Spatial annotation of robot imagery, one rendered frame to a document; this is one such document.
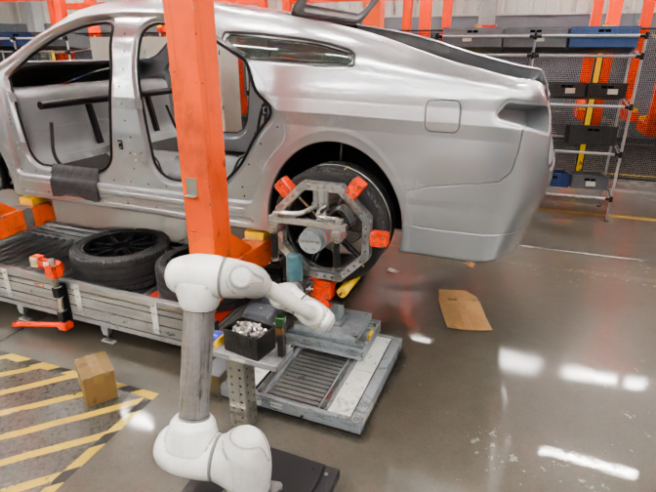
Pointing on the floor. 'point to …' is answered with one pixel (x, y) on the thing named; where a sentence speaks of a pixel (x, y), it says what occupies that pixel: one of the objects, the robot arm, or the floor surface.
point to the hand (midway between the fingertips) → (308, 282)
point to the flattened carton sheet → (463, 310)
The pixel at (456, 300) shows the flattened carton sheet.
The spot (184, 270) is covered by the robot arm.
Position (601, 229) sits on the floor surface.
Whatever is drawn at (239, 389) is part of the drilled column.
